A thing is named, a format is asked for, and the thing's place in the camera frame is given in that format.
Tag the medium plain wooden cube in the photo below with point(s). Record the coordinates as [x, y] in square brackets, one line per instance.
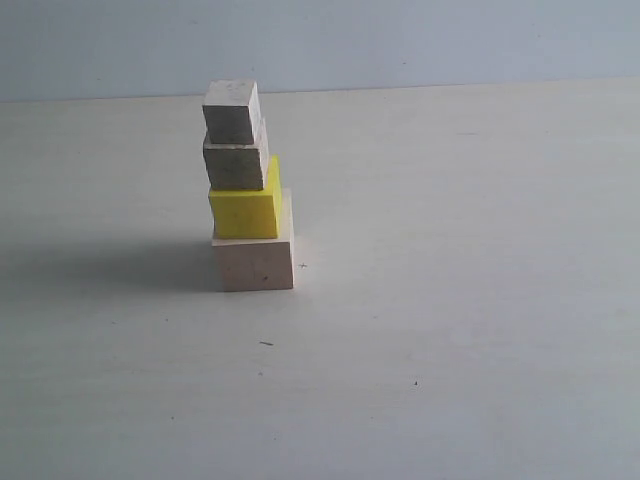
[235, 166]

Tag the large plain wooden cube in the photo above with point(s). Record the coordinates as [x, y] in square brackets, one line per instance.
[258, 264]

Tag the yellow painted wooden cube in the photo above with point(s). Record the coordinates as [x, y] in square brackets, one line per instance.
[247, 214]

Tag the small plain wooden cube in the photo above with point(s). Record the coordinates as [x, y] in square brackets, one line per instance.
[231, 111]

